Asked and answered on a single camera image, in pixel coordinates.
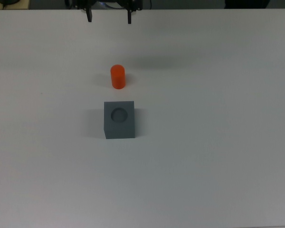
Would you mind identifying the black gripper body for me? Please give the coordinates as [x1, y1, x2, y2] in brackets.
[65, 0, 143, 11]

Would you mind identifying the orange cylinder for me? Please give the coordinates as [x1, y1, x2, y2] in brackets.
[110, 64, 127, 90]

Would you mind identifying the grey block with round hole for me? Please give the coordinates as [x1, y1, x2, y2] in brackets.
[103, 100, 136, 140]

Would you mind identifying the small dark rounded object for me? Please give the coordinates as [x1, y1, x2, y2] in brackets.
[0, 0, 22, 6]

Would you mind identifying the large dark object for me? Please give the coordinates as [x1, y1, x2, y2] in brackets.
[224, 0, 271, 10]

